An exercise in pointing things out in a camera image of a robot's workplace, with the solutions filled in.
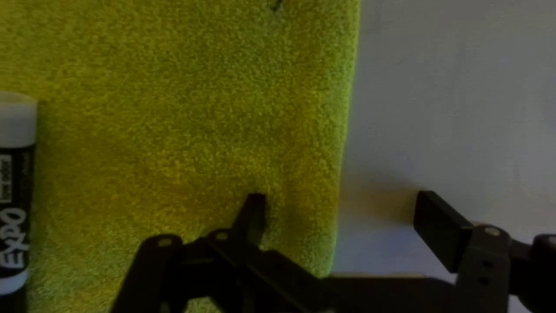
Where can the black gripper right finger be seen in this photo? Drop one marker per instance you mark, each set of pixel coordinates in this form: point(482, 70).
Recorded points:
point(498, 271)

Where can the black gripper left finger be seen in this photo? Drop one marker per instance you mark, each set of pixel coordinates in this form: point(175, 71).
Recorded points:
point(203, 271)

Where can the yellow microfibre cloth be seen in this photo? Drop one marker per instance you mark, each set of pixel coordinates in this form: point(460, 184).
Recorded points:
point(175, 127)

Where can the black Expo marker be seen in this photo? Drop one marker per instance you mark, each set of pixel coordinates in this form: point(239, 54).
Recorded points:
point(17, 202)

